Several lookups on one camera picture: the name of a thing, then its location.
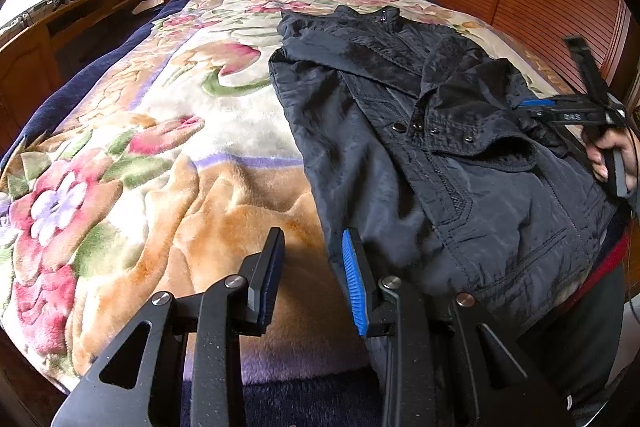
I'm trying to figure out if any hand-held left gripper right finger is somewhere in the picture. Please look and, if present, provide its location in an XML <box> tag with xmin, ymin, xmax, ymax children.
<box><xmin>341</xmin><ymin>227</ymin><xmax>571</xmax><ymax>427</ymax></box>

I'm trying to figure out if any red bed sheet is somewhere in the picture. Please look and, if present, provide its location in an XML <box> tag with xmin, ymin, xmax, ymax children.
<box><xmin>575</xmin><ymin>227</ymin><xmax>628</xmax><ymax>295</ymax></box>

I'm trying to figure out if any person's right hand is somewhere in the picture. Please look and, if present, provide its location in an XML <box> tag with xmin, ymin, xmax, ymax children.
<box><xmin>582</xmin><ymin>129</ymin><xmax>640</xmax><ymax>208</ymax></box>

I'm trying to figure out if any person's leg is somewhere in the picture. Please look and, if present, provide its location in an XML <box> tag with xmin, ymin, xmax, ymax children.
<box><xmin>517</xmin><ymin>257</ymin><xmax>628</xmax><ymax>414</ymax></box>

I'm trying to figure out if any black jacket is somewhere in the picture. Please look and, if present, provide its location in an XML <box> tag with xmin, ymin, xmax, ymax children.
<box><xmin>268</xmin><ymin>5</ymin><xmax>621</xmax><ymax>338</ymax></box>

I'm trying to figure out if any floral blanket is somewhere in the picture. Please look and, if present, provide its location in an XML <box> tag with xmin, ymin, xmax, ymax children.
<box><xmin>0</xmin><ymin>0</ymin><xmax>576</xmax><ymax>383</ymax></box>

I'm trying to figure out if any wooden desk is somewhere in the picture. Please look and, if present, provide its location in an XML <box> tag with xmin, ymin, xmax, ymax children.
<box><xmin>0</xmin><ymin>0</ymin><xmax>162</xmax><ymax>152</ymax></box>

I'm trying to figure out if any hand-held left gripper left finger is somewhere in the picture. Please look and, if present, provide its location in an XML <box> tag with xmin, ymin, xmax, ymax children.
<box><xmin>52</xmin><ymin>227</ymin><xmax>286</xmax><ymax>427</ymax></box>

